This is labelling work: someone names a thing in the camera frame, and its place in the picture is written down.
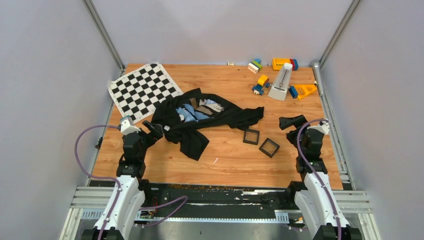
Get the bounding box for black printed t-shirt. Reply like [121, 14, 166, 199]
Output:
[151, 88, 265, 161]

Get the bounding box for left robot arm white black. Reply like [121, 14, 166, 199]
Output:
[81, 117, 164, 240]

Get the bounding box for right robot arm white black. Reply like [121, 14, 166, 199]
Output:
[279, 115, 363, 240]

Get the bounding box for orange triangular toy piece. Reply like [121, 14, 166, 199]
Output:
[293, 84, 318, 100]

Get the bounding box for blue toy block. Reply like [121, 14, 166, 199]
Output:
[288, 85, 299, 99]

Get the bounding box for black white checkerboard mat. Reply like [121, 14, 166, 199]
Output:
[107, 63, 183, 123]

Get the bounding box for white metronome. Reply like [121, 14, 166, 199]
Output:
[268, 63, 293, 101]

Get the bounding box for blue yellow toy car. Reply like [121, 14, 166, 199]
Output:
[252, 75, 271, 96]

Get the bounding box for red blue toy blocks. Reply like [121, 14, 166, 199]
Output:
[289, 58, 299, 71]

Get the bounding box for grey metal pipe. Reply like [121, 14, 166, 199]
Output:
[311, 60, 325, 98]

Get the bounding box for yellow toy block bin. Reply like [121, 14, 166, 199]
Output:
[272, 58, 293, 71]

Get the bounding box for white green blue block stack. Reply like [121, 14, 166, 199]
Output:
[247, 58, 263, 74]

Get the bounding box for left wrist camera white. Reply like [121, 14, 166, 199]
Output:
[119, 115, 141, 136]

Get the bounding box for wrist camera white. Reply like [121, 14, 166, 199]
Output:
[310, 119, 330, 135]
[119, 115, 141, 136]

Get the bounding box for black square frame right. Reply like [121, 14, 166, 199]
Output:
[259, 138, 280, 158]

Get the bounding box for black square frame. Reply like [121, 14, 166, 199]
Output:
[242, 128, 260, 145]
[259, 138, 280, 158]

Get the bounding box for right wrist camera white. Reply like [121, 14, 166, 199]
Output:
[310, 119, 330, 135]

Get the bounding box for black square frame left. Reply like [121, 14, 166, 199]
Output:
[242, 128, 260, 145]

